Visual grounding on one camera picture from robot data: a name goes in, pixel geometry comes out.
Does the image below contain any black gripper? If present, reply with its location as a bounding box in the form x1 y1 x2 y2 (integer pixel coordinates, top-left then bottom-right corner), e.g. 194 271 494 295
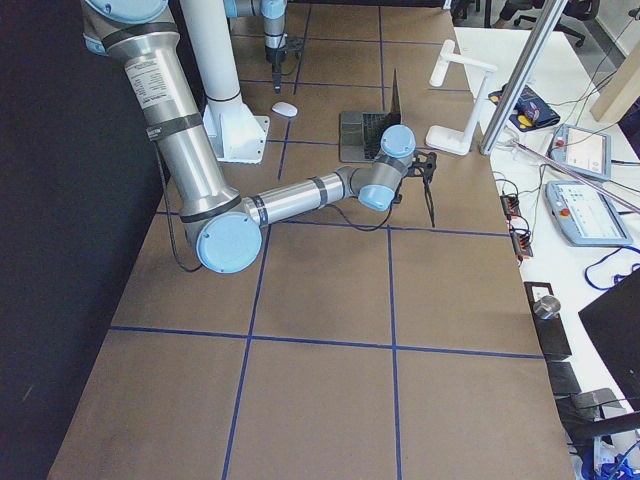
404 150 437 228
265 35 303 94

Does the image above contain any white computer mouse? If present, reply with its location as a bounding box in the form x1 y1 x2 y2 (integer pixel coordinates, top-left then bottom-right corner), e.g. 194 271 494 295
271 101 298 118

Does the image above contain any dark grey laptop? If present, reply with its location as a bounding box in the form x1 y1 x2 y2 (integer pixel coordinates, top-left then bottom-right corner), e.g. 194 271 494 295
339 71 401 163

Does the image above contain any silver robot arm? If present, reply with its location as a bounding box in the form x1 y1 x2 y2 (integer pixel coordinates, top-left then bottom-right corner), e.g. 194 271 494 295
223 0 304 94
82 1 418 274

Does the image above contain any white desk lamp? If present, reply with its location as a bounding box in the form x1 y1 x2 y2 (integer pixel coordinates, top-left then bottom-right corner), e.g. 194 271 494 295
425 40 499 156

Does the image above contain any space pattern pencil pouch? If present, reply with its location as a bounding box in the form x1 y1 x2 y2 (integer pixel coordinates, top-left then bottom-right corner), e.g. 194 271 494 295
509 85 560 132

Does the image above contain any near teach pendant tablet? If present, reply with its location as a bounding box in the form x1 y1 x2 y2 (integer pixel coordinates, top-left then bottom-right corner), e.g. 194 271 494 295
545 180 633 247

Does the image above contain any teach pendant tablet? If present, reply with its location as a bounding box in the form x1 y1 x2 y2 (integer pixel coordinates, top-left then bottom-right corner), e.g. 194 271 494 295
547 124 612 181
545 180 633 247

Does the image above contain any far teach pendant tablet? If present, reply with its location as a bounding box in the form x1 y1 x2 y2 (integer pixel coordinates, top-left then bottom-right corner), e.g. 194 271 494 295
547 124 612 181

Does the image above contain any silver metal cylinder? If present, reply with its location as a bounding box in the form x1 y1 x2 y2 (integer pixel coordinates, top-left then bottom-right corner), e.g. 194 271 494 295
532 295 561 320

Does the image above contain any thin metal rod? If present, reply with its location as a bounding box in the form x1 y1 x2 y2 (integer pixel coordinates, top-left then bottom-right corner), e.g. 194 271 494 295
509 141 640 214

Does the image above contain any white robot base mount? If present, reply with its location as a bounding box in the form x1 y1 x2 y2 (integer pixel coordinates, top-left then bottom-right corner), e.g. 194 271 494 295
203 100 270 164

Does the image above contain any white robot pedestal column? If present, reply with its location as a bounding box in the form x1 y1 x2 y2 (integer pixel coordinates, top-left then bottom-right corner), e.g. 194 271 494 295
180 0 241 104

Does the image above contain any aluminium frame post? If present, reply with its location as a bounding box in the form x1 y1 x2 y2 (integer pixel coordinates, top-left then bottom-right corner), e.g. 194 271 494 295
479 0 568 156

